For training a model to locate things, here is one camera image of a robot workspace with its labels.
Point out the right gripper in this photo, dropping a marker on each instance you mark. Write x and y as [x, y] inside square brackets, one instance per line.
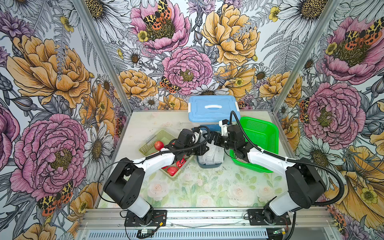
[218, 136]

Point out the bright green perforated basket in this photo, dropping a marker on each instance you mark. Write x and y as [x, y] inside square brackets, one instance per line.
[262, 133]

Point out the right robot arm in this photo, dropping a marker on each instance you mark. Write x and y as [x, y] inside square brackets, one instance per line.
[304, 183]

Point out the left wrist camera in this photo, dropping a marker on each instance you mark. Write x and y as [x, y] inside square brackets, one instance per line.
[198, 136]

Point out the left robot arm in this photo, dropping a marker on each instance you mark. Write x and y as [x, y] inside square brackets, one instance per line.
[124, 183]

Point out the aluminium front rail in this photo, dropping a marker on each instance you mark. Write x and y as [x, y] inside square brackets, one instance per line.
[209, 224]

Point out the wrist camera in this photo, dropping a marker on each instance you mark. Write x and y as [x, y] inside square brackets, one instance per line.
[224, 127]
[198, 136]

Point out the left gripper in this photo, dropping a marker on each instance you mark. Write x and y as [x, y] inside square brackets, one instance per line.
[201, 147]

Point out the pale green perforated basket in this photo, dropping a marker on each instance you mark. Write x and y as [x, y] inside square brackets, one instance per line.
[147, 148]

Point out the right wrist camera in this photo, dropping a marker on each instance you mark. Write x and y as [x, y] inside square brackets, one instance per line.
[224, 127]

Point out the blue lidded storage box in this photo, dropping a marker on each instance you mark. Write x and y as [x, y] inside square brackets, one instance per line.
[212, 109]

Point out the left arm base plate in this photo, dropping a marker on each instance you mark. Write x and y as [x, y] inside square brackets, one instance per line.
[153, 218]

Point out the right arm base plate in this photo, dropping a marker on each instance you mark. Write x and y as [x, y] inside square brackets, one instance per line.
[261, 217]

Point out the dark teal plastic tray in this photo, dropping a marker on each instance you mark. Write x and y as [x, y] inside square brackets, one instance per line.
[211, 159]

